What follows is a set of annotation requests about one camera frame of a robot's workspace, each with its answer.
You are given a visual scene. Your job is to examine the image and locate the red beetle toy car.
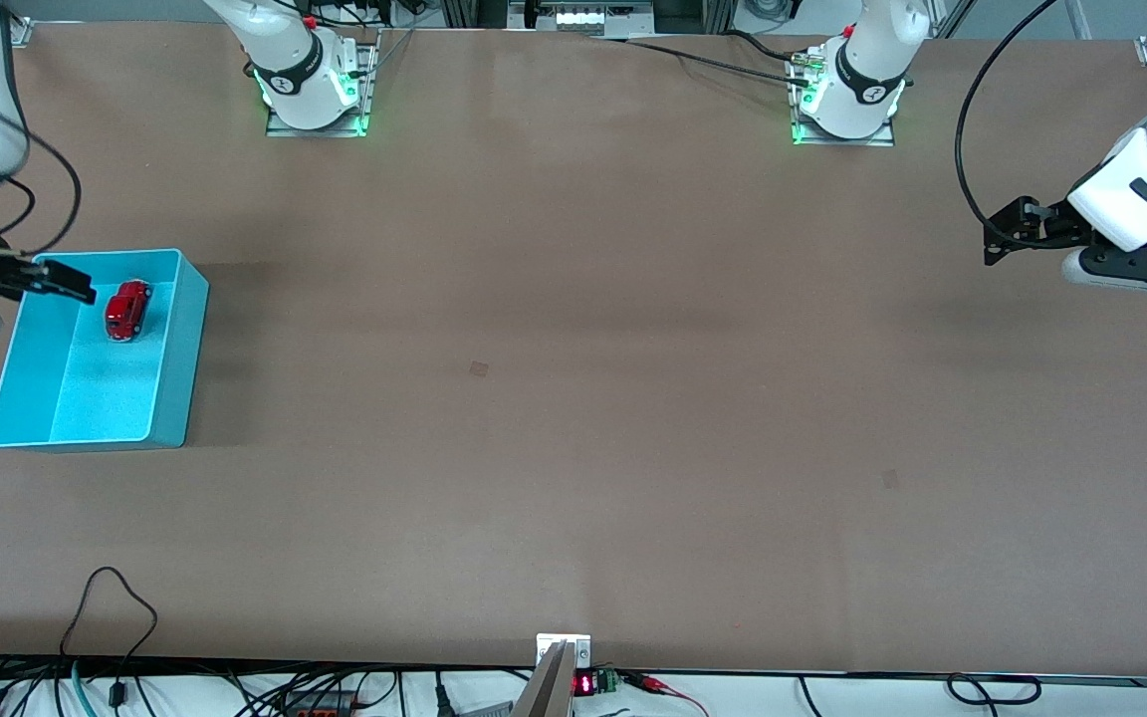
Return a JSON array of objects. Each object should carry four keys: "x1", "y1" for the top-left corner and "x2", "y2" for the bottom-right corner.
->
[{"x1": 104, "y1": 280, "x2": 152, "y2": 343}]

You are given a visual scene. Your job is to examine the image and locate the blue plastic box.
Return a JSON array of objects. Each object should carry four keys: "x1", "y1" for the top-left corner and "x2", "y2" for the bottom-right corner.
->
[{"x1": 0, "y1": 249, "x2": 211, "y2": 451}]

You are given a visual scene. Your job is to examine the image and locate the lit control box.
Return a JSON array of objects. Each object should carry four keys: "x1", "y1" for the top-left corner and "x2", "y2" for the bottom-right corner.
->
[{"x1": 509, "y1": 0, "x2": 656, "y2": 33}]

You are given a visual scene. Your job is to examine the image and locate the black power adapter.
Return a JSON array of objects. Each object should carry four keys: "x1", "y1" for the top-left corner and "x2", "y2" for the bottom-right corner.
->
[{"x1": 280, "y1": 689, "x2": 355, "y2": 714}]

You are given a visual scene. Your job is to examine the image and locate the aluminium profile bar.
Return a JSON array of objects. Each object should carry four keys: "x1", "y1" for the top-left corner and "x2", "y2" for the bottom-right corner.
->
[{"x1": 512, "y1": 642, "x2": 574, "y2": 717}]

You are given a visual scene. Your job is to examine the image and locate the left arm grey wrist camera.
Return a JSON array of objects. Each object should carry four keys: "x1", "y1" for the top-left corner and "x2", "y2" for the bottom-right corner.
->
[{"x1": 1061, "y1": 211, "x2": 1147, "y2": 300}]

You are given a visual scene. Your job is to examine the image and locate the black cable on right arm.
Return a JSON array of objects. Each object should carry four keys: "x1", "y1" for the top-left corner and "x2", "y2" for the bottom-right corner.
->
[{"x1": 0, "y1": 95, "x2": 84, "y2": 258}]

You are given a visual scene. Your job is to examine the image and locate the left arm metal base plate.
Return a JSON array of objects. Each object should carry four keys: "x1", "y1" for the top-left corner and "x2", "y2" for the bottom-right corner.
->
[{"x1": 788, "y1": 50, "x2": 896, "y2": 147}]

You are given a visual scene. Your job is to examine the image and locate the short black table cable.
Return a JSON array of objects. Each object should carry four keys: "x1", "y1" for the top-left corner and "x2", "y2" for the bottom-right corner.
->
[{"x1": 723, "y1": 28, "x2": 803, "y2": 66}]

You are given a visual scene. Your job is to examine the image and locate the thin black looped cable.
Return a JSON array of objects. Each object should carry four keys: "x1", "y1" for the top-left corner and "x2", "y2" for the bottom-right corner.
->
[{"x1": 58, "y1": 566, "x2": 158, "y2": 708}]

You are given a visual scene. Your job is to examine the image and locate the long black table cable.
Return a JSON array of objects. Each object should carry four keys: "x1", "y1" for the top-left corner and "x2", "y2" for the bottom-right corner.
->
[{"x1": 588, "y1": 36, "x2": 813, "y2": 89}]

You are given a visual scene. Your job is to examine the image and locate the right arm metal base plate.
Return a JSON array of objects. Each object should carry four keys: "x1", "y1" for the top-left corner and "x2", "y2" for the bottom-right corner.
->
[{"x1": 265, "y1": 30, "x2": 380, "y2": 137}]

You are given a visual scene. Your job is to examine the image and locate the black coiled cable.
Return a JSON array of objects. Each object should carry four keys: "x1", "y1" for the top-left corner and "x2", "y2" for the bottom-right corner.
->
[{"x1": 945, "y1": 674, "x2": 1042, "y2": 706}]

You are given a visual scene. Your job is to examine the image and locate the red clip wires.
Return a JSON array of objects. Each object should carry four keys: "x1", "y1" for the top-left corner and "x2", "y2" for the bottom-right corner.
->
[{"x1": 621, "y1": 672, "x2": 709, "y2": 716}]

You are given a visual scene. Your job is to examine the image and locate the white metal bracket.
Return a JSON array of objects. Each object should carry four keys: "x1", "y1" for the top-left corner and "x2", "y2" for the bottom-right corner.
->
[{"x1": 536, "y1": 633, "x2": 592, "y2": 670}]

